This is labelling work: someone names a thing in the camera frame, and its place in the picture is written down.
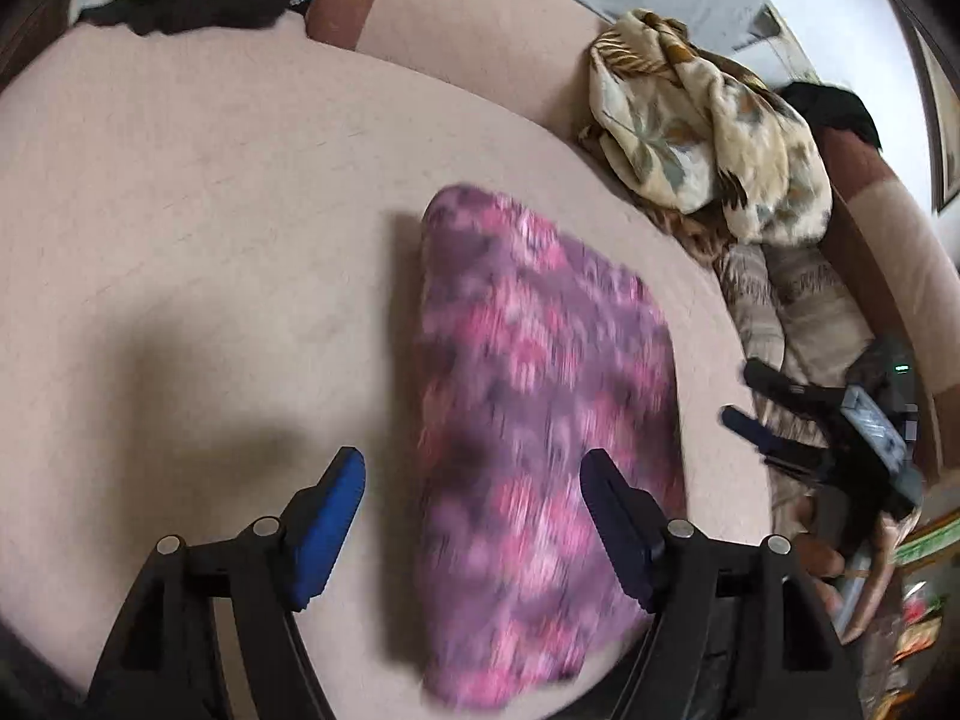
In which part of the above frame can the purple floral shirt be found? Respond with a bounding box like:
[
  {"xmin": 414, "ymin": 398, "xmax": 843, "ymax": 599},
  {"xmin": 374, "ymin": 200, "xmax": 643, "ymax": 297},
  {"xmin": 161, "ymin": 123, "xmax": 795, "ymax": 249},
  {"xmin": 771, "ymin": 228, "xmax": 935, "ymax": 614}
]
[{"xmin": 416, "ymin": 184, "xmax": 689, "ymax": 710}]

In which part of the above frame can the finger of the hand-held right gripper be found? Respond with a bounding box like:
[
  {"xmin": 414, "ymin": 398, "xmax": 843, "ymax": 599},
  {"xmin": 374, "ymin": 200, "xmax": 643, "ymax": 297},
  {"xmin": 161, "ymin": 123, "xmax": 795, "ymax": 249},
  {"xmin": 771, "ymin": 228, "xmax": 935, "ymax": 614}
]
[
  {"xmin": 742, "ymin": 358, "xmax": 842, "ymax": 414},
  {"xmin": 720, "ymin": 404, "xmax": 827, "ymax": 482}
]

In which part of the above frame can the beige floral blanket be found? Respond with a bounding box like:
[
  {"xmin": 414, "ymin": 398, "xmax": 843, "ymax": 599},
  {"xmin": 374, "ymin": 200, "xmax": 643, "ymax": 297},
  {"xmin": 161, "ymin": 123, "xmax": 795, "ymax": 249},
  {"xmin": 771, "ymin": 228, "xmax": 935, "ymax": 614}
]
[{"xmin": 589, "ymin": 9, "xmax": 833, "ymax": 247}]

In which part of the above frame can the green box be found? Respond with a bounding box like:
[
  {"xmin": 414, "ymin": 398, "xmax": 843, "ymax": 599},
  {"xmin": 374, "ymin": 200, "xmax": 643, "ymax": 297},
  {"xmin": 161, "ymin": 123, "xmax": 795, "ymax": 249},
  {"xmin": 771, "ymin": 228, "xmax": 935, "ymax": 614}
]
[{"xmin": 895, "ymin": 514, "xmax": 960, "ymax": 568}]

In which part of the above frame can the person's right hand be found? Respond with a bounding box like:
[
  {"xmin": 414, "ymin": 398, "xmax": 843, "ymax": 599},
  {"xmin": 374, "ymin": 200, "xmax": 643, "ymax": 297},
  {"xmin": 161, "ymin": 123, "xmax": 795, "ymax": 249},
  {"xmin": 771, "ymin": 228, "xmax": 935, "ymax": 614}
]
[{"xmin": 795, "ymin": 532, "xmax": 845, "ymax": 616}]

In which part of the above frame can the black cloth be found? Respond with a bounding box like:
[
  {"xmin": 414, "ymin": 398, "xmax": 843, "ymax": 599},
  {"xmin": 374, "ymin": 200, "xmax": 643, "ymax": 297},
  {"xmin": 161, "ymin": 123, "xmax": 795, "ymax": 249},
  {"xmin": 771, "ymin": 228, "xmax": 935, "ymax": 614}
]
[{"xmin": 780, "ymin": 81, "xmax": 883, "ymax": 152}]

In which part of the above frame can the striped beige cushion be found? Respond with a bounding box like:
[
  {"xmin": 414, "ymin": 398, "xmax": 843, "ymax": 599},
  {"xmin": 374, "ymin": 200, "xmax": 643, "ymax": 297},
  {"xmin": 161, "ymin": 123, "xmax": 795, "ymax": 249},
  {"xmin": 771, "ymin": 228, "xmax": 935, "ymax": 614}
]
[{"xmin": 718, "ymin": 240, "xmax": 880, "ymax": 470}]

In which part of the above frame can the framed wall picture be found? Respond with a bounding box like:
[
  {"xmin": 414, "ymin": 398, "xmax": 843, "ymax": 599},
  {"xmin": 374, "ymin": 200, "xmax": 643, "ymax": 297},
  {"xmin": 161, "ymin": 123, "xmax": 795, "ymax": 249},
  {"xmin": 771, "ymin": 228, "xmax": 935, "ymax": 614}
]
[{"xmin": 900, "ymin": 15, "xmax": 960, "ymax": 215}]

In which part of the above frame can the pink and brown bolster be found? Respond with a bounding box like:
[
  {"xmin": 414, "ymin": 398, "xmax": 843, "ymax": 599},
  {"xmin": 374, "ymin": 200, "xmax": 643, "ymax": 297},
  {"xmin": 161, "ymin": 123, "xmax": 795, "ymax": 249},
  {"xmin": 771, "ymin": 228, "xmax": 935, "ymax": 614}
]
[
  {"xmin": 814, "ymin": 127, "xmax": 960, "ymax": 466},
  {"xmin": 306, "ymin": 0, "xmax": 597, "ymax": 143}
]

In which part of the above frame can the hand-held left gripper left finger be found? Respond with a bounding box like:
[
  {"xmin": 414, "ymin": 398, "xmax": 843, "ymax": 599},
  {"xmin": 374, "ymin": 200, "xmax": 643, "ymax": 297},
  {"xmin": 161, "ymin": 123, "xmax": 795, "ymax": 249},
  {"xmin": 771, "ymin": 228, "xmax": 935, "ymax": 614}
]
[{"xmin": 86, "ymin": 446, "xmax": 368, "ymax": 720}]

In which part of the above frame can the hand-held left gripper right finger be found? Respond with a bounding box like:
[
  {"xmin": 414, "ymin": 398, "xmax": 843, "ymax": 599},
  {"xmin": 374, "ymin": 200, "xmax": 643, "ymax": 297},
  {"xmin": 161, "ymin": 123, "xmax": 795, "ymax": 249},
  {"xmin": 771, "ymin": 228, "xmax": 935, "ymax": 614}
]
[{"xmin": 579, "ymin": 448, "xmax": 863, "ymax": 720}]

